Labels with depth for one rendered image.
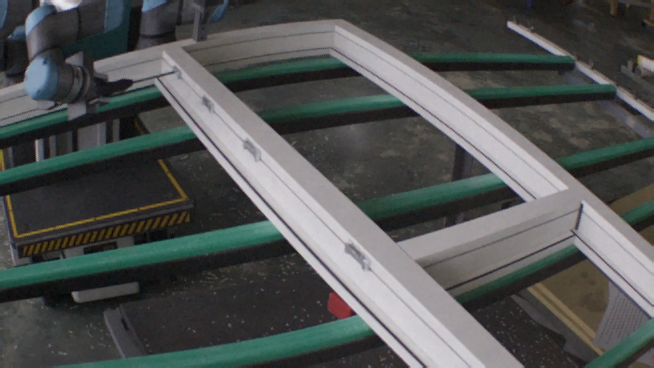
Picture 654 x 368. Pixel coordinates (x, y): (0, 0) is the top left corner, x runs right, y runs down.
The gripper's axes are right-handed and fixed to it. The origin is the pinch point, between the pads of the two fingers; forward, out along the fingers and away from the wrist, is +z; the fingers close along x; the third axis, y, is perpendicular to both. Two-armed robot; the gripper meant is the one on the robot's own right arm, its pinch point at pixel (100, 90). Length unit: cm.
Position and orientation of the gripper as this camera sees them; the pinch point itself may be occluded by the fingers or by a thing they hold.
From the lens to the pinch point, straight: 151.7
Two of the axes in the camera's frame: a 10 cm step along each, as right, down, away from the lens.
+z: 1.9, -0.1, 9.8
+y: 9.6, -2.2, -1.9
